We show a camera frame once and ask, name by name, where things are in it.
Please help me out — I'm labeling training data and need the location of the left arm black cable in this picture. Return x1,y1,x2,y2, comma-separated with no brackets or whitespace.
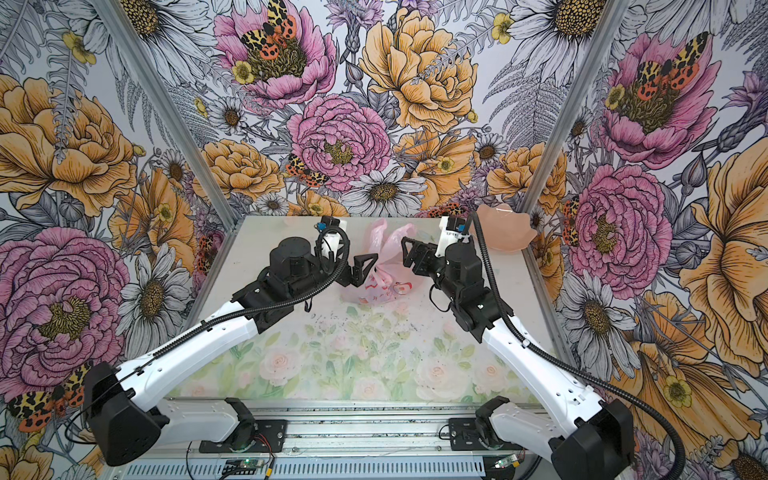
62,225,352,448

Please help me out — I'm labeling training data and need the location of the left green circuit board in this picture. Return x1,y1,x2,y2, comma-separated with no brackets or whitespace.
221,458,271,479

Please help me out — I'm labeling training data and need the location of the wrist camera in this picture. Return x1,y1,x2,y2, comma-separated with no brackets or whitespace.
435,216,470,258
315,216,347,262

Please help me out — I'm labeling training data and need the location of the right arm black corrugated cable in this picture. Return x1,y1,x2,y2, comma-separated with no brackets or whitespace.
467,211,688,480

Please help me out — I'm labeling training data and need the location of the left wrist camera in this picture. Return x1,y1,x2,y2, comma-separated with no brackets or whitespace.
315,216,347,262

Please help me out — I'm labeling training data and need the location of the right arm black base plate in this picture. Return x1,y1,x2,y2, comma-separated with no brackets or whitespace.
438,417,522,451

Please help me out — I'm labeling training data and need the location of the right green circuit board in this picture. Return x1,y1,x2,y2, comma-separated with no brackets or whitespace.
493,454,521,470

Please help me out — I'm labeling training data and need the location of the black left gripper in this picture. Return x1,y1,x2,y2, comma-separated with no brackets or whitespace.
291,244,378,299

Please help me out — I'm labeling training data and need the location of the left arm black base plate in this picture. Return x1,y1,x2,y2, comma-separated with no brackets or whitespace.
198,420,288,454

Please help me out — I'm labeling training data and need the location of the right aluminium corner post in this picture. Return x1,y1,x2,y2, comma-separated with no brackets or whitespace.
520,0,631,217

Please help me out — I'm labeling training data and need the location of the aluminium corner post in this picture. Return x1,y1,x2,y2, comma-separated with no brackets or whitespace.
520,0,631,217
95,0,241,232

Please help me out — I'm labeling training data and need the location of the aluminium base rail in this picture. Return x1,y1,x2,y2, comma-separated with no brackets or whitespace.
107,398,625,463

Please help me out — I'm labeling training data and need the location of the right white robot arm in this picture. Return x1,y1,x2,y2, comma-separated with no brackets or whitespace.
401,238,634,479

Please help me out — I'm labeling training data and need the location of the pink printed plastic bag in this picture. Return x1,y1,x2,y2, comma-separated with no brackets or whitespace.
341,218,423,306

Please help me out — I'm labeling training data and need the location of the green circuit board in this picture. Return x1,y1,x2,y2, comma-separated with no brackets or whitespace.
221,458,271,479
493,454,521,470

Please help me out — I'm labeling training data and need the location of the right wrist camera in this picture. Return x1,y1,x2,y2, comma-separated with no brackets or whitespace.
435,216,470,258

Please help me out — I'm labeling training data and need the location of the left aluminium corner post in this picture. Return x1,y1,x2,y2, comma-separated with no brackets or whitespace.
95,0,241,232

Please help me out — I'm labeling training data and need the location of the white ventilated cable duct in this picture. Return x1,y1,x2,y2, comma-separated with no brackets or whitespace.
106,455,486,479

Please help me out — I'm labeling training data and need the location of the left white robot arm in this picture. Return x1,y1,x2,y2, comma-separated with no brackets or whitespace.
83,227,378,467

